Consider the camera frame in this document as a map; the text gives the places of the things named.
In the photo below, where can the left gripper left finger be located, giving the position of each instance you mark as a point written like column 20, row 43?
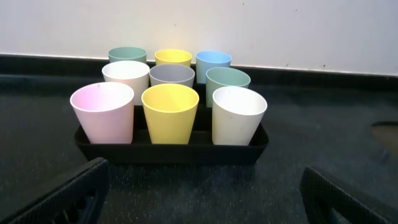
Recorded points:
column 62, row 199

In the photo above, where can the green cup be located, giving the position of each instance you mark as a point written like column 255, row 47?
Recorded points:
column 127, row 57
column 224, row 79

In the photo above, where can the white cup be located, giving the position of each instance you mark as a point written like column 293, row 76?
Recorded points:
column 236, row 124
column 133, row 82

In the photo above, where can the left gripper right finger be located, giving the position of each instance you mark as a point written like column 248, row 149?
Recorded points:
column 335, row 202

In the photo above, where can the yellow cup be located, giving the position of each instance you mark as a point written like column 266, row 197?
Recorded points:
column 169, row 121
column 173, row 59

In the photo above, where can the black tray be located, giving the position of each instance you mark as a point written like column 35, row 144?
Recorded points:
column 174, row 152

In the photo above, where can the blue cup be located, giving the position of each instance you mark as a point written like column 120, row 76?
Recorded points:
column 206, row 67

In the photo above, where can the pink cup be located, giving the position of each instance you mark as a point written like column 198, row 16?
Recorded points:
column 105, row 121

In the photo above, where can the grey cup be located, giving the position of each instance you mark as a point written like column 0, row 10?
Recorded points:
column 171, row 80

